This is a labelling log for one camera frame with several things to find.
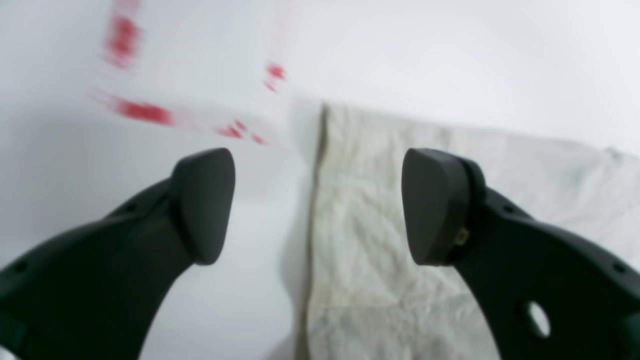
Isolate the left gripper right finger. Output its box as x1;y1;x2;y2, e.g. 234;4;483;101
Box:
401;148;640;360

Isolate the beige t-shirt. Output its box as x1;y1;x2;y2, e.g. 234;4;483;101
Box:
306;104;639;360

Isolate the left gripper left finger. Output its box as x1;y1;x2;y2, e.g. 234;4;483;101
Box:
0;148;235;360

